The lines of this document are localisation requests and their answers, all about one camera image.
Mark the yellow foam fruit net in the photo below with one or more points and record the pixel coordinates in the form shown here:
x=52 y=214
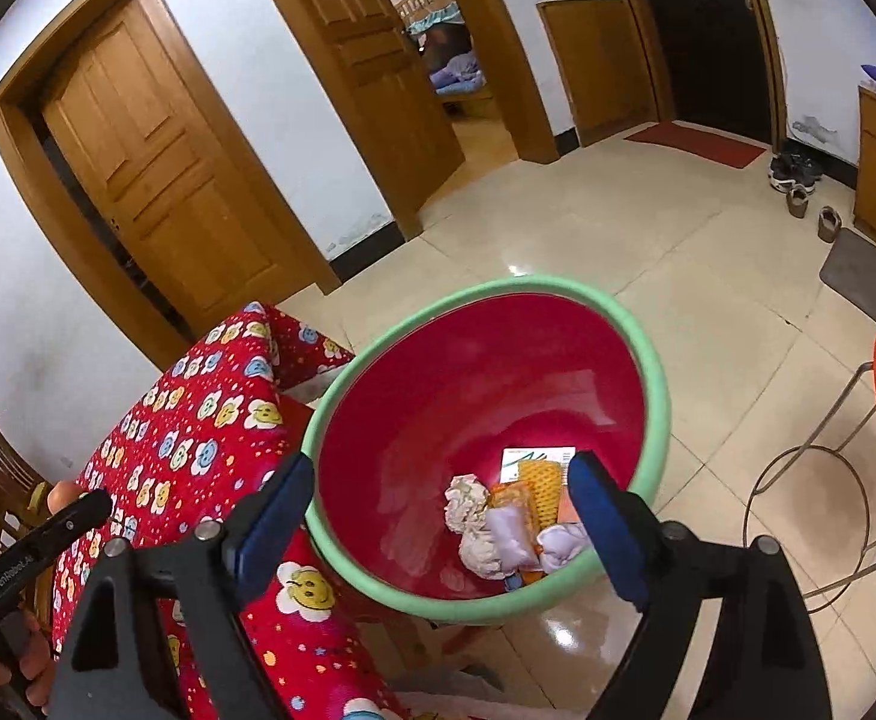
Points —
x=541 y=491

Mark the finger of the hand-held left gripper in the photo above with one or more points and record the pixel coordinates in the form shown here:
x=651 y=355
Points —
x=18 y=566

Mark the person's left hand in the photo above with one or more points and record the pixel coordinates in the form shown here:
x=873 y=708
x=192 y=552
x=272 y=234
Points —
x=37 y=660

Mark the grey floor mat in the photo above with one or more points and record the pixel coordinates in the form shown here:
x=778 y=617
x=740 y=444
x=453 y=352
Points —
x=869 y=277

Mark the closed wooden panel door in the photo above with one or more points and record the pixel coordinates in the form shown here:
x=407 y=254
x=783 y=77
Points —
x=160 y=157

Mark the white teal medicine box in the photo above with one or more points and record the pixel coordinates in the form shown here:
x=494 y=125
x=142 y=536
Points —
x=535 y=461

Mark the red flower print tablecloth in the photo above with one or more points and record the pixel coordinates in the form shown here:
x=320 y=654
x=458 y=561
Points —
x=205 y=420

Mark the open wooden panel door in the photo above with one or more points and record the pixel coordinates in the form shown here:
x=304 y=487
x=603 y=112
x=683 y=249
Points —
x=370 y=52

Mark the brown shoe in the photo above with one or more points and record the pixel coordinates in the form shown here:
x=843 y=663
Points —
x=829 y=225
x=797 y=202

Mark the dark entrance door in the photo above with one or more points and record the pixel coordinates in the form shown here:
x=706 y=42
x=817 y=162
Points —
x=708 y=37

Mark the orange snack packet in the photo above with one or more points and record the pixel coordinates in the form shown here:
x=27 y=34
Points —
x=509 y=496

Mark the red doormat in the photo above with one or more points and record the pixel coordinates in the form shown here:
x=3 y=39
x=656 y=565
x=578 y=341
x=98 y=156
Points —
x=697 y=144

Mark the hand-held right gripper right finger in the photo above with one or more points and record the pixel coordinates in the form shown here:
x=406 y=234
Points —
x=610 y=532

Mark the dark sneaker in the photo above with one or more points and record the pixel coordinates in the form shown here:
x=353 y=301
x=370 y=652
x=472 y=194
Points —
x=808 y=171
x=781 y=171

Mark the red basin with green rim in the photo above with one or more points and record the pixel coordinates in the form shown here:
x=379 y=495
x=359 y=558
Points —
x=445 y=390

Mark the white paper ball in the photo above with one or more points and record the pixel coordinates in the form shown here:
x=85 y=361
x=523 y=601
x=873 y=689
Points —
x=466 y=502
x=483 y=555

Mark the wooden wall panel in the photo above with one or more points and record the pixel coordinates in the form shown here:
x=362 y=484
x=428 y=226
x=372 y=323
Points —
x=599 y=67

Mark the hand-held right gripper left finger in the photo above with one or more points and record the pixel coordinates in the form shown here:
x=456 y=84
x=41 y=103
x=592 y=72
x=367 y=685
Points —
x=273 y=525

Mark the wooden bed with bedding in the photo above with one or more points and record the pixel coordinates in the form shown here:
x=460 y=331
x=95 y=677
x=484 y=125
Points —
x=449 y=67

